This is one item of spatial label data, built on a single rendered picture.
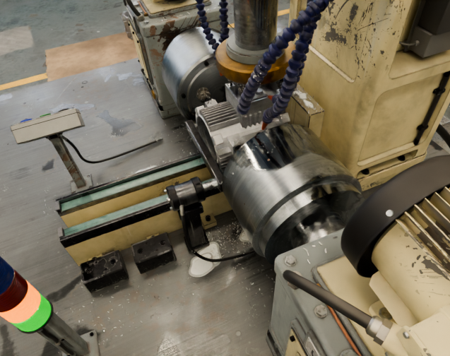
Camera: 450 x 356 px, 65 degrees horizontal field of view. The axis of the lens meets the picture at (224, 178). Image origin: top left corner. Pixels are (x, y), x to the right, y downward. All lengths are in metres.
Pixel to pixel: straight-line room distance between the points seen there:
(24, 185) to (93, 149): 0.25
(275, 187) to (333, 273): 0.20
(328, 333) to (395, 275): 0.13
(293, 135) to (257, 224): 0.20
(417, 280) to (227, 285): 0.59
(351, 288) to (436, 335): 0.18
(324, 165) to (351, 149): 0.27
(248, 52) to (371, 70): 0.26
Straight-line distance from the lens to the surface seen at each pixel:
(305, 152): 0.70
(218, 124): 0.86
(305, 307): 0.53
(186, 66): 1.01
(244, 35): 0.78
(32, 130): 1.07
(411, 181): 0.41
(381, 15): 0.78
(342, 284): 0.54
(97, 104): 1.57
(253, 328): 0.89
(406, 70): 0.90
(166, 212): 0.96
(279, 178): 0.66
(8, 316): 0.69
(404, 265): 0.42
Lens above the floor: 1.65
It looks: 48 degrees down
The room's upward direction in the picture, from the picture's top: 5 degrees counter-clockwise
